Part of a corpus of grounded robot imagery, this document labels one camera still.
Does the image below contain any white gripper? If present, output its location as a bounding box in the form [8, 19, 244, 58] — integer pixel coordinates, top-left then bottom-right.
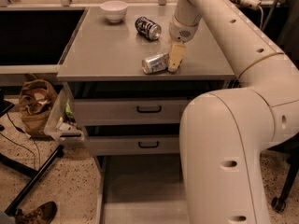
[168, 17, 198, 72]

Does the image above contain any clear plastic bin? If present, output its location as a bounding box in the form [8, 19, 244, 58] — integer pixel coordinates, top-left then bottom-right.
[44, 90, 84, 147]

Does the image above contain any silver redbull can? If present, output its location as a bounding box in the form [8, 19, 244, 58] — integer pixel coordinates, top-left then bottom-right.
[142, 53, 169, 75]

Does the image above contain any grey drawer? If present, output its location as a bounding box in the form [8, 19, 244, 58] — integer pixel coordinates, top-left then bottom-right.
[96, 154, 189, 224]
[85, 123, 179, 156]
[68, 80, 223, 126]

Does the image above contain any black stand leg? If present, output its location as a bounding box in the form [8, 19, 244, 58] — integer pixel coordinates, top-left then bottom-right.
[0, 145, 64, 215]

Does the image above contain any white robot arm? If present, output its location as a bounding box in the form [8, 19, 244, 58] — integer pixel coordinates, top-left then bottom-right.
[171, 0, 299, 224]

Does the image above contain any black office chair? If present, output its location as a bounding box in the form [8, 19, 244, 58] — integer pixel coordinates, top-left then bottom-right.
[271, 141, 299, 213]

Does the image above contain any brown cloth bag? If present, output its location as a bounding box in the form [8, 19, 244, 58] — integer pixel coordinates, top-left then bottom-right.
[19, 74, 58, 138]

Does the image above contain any blue pepsi can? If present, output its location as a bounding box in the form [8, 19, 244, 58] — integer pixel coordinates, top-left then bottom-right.
[135, 16, 162, 41]

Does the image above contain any bottom grey drawer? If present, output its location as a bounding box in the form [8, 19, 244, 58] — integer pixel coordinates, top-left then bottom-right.
[96, 154, 189, 224]

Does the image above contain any middle grey drawer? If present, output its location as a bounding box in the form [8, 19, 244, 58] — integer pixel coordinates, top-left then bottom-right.
[85, 123, 179, 156]

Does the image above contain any top grey drawer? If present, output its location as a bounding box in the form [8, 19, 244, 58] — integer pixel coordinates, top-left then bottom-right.
[68, 80, 223, 126]

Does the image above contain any white ceramic bowl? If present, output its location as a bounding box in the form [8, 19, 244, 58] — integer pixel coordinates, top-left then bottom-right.
[100, 1, 128, 23]

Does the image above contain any brown shoe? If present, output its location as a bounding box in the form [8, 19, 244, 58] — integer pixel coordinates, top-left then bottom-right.
[15, 202, 57, 224]

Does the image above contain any grey hanging cable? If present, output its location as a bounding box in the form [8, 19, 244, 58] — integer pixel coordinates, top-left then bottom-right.
[257, 0, 286, 33]

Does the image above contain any grey drawer cabinet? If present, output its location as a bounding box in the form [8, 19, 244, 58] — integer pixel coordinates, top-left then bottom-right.
[56, 5, 237, 157]

